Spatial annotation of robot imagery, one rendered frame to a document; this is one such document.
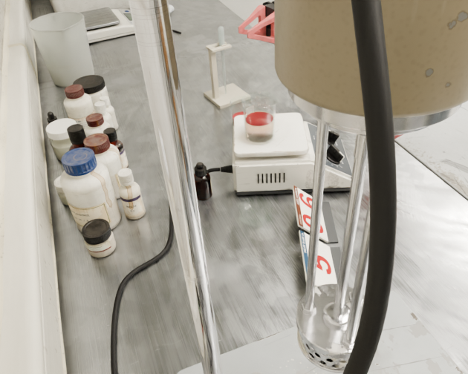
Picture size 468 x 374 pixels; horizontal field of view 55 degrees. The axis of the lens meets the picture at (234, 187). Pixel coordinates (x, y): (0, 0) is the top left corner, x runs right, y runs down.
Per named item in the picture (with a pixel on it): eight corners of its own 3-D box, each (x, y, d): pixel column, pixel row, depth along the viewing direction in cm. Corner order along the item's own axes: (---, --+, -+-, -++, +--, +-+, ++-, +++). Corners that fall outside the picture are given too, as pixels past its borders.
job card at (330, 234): (328, 202, 73) (330, 183, 71) (338, 243, 66) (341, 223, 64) (291, 204, 74) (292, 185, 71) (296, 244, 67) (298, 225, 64)
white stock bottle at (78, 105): (73, 127, 97) (59, 84, 91) (98, 122, 98) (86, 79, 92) (74, 140, 93) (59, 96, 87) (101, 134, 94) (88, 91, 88)
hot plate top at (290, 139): (301, 116, 80) (301, 111, 79) (309, 155, 71) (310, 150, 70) (234, 119, 80) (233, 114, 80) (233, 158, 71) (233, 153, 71)
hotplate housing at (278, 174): (339, 148, 85) (344, 111, 80) (353, 193, 75) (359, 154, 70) (223, 153, 86) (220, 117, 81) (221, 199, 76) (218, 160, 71)
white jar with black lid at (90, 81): (117, 107, 103) (110, 79, 98) (94, 120, 99) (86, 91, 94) (98, 100, 106) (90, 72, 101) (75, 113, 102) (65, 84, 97)
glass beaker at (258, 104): (238, 144, 73) (235, 100, 68) (251, 128, 77) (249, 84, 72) (272, 151, 71) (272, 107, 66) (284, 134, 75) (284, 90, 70)
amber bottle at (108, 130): (110, 175, 83) (99, 136, 77) (111, 165, 85) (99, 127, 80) (129, 172, 83) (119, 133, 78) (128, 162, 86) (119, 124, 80)
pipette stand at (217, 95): (232, 85, 108) (229, 33, 99) (250, 99, 102) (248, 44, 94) (203, 95, 105) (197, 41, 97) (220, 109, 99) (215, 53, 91)
